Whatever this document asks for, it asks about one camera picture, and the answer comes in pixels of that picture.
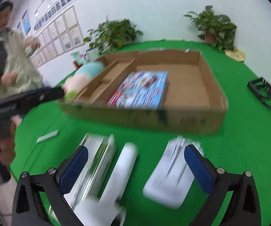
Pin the green plant in brown pot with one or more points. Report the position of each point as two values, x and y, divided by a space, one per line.
214 26

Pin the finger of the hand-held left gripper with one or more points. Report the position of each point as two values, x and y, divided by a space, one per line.
53 94

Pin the teal and pink plush toy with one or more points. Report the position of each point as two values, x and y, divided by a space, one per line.
86 75

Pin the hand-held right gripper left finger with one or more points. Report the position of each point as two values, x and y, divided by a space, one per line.
75 167

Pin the colourful printed book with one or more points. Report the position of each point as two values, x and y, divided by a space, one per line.
140 89

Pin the person's left hand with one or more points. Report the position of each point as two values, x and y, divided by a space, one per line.
7 150

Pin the narrow cardboard box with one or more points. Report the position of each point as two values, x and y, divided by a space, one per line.
116 73

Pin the wall of framed certificates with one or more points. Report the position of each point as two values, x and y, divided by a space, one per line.
62 33

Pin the blue wall poster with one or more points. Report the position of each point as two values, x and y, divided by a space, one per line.
26 22

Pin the large shallow cardboard box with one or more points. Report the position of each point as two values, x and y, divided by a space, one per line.
189 84

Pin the small white strip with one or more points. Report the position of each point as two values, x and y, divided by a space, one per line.
47 136

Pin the yellow patterned cloth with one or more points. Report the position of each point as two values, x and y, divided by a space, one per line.
234 55

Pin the white paper roll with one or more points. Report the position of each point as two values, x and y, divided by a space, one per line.
123 167

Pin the red cup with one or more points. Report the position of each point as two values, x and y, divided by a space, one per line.
76 65

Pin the black plastic frame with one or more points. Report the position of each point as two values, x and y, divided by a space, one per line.
265 94

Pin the white printed book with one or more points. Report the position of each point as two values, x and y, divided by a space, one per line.
95 155

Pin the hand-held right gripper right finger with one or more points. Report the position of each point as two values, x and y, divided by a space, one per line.
197 169

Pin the white enamel mug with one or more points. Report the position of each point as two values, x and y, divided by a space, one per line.
91 56

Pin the green and white packet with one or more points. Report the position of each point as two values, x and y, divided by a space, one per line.
78 57

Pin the bushy green potted plant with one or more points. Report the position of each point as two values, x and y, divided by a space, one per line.
114 34

